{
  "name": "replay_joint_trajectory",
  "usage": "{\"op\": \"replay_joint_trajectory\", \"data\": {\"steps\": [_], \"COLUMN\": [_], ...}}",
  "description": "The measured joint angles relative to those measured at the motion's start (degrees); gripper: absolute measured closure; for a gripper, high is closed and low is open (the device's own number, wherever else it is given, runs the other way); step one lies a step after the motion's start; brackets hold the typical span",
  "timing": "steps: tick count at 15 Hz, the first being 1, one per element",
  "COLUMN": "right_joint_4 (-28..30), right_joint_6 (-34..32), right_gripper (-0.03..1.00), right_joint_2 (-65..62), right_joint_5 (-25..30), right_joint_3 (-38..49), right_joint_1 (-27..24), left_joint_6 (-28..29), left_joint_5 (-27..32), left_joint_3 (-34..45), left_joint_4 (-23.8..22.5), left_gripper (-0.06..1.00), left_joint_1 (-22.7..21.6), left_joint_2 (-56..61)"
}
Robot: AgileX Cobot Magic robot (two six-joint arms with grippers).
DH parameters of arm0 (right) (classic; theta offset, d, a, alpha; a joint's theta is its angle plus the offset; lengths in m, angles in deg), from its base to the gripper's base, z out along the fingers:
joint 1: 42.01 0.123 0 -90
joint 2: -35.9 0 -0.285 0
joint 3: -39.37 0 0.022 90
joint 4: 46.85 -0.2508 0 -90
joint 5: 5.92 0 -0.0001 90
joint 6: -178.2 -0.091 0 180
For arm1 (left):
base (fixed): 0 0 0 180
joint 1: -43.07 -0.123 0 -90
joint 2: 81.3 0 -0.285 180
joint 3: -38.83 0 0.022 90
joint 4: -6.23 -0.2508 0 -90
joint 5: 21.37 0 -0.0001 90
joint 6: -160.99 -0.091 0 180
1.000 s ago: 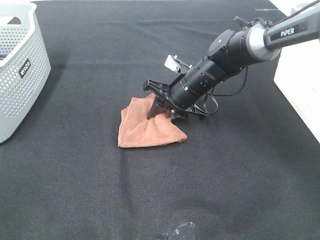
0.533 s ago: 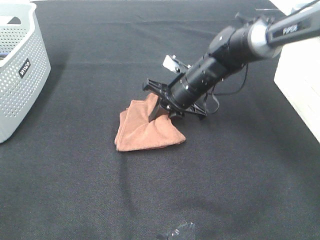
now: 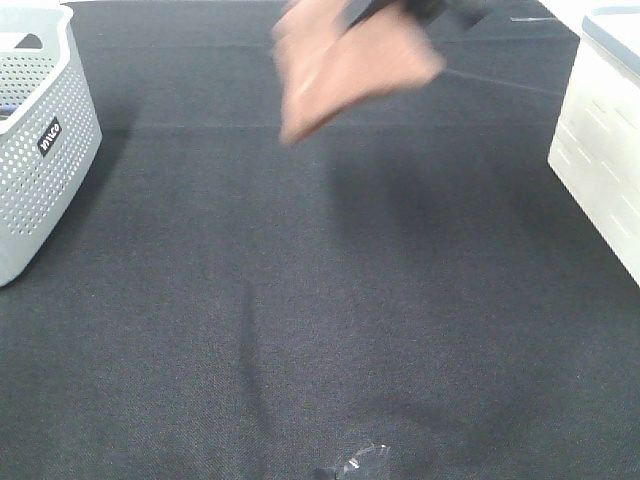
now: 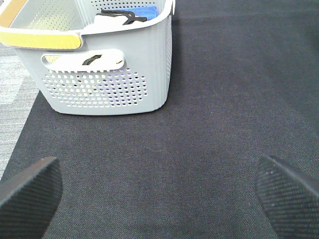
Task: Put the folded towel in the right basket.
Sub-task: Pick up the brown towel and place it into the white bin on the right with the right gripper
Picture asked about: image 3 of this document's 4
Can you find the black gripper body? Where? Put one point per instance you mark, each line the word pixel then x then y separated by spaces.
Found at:
pixel 466 14

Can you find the orange-brown towel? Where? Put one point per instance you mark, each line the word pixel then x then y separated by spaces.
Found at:
pixel 327 66

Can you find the white plastic storage box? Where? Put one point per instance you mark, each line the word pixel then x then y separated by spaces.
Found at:
pixel 595 146

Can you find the black table cloth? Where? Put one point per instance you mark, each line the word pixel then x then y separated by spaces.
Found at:
pixel 214 305

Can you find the grey perforated laundry basket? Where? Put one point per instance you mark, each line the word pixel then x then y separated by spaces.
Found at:
pixel 50 132

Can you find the clear tape piece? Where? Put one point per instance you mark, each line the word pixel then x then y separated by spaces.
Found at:
pixel 369 463

